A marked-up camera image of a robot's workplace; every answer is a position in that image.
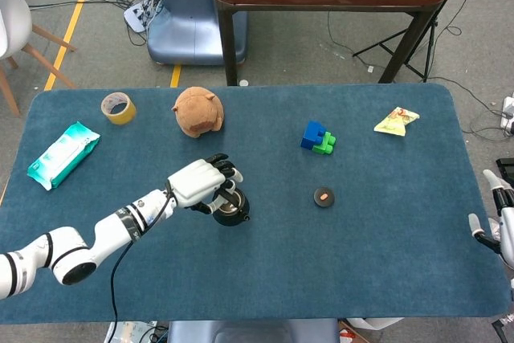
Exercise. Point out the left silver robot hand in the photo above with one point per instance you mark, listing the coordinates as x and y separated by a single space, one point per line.
197 182

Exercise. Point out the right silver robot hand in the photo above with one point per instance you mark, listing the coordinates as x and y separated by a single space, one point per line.
509 234

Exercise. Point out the black teapot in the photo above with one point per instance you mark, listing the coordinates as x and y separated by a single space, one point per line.
231 218

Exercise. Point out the black disc orange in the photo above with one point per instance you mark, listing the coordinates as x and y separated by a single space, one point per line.
321 202

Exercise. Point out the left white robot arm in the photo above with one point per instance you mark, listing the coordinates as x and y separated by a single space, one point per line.
112 230

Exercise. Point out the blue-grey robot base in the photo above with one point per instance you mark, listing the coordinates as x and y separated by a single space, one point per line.
188 17

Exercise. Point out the black flat box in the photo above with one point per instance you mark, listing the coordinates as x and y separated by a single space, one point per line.
508 166

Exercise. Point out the brown capybara plush toy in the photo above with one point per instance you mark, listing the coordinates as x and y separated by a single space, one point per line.
198 110

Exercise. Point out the yellow tape roll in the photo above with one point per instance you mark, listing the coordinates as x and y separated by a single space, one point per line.
124 118

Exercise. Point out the white socket strip with plugs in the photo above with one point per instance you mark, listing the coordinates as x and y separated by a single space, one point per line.
509 118

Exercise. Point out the blue table mat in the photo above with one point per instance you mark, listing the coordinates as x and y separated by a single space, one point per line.
281 270

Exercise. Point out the blue building block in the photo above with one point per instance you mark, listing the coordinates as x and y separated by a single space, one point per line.
311 136

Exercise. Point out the green building block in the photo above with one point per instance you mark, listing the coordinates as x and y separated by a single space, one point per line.
327 146

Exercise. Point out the teal wet wipes pack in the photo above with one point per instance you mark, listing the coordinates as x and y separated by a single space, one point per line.
60 156

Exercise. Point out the yellow snack packet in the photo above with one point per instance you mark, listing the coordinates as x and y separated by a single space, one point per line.
393 122

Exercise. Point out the clear plastic bag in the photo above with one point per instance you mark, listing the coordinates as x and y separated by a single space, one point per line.
128 333

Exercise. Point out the white power strip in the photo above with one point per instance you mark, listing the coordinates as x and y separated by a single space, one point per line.
134 17

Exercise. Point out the black tripod stand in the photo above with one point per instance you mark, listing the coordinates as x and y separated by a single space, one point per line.
431 54

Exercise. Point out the white chair wooden legs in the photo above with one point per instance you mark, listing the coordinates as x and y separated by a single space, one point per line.
14 17

